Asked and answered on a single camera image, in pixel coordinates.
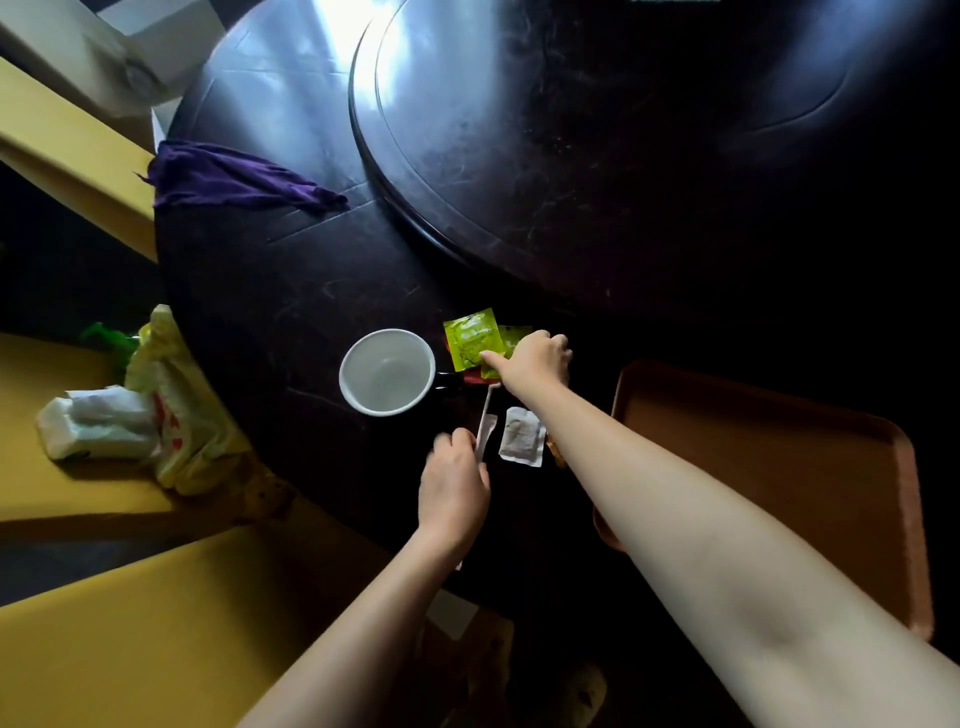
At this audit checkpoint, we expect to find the person's right hand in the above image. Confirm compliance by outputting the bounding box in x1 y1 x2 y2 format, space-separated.
480 330 575 411

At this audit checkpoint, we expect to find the person's left hand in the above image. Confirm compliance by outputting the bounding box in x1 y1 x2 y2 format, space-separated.
417 428 492 558

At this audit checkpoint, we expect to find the small green sachet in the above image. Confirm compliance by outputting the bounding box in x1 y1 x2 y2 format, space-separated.
480 324 535 381

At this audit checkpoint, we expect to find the white plastic spoon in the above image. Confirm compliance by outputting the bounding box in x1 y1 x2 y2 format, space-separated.
472 381 502 463

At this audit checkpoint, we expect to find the person's right forearm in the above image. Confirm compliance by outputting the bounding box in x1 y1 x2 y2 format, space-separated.
516 390 960 728

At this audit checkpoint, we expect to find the person's left forearm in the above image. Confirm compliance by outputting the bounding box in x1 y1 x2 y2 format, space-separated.
238 528 469 728

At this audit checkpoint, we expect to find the red sachet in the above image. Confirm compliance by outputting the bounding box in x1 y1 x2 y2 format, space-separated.
444 339 502 387

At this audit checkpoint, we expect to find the large green sachet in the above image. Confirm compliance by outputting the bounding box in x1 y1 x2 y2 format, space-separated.
441 306 502 373

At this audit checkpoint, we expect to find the white tea bag sachet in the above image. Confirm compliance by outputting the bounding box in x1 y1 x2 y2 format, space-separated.
498 406 547 468

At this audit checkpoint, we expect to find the white paper sheet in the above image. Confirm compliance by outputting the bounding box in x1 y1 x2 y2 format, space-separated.
426 588 480 642

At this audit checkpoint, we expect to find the dark round turntable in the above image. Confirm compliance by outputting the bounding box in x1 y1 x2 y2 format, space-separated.
348 0 960 312

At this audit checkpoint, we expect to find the brown plastic tray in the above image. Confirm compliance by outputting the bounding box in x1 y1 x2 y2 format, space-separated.
591 358 936 643

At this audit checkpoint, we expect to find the yellow plastic bag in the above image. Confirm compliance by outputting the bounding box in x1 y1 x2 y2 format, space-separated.
123 303 252 498

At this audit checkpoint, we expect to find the purple cloth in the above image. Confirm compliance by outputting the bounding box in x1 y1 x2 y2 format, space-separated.
136 139 351 214

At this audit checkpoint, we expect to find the yellow chair seat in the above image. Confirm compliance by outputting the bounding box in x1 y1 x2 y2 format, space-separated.
0 56 160 265
0 495 406 728
0 332 260 524

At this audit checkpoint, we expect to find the green plastic bag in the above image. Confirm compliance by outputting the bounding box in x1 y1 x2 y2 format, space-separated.
78 321 142 384

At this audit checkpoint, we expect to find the white tissue pack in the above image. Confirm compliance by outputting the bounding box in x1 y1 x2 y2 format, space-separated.
35 384 160 462

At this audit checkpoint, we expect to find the white cup with dark handle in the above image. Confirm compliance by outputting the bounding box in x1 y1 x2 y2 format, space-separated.
338 328 460 418

